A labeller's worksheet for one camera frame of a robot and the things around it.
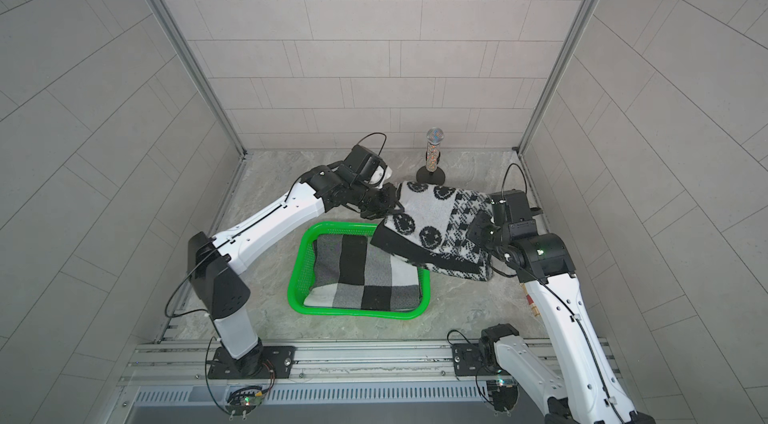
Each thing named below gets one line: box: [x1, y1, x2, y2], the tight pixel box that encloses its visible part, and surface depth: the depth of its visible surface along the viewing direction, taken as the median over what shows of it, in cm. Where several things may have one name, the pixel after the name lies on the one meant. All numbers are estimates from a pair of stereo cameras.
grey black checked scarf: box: [304, 234, 422, 312], surface depth 80 cm
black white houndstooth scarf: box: [371, 182, 493, 281], surface depth 72 cm
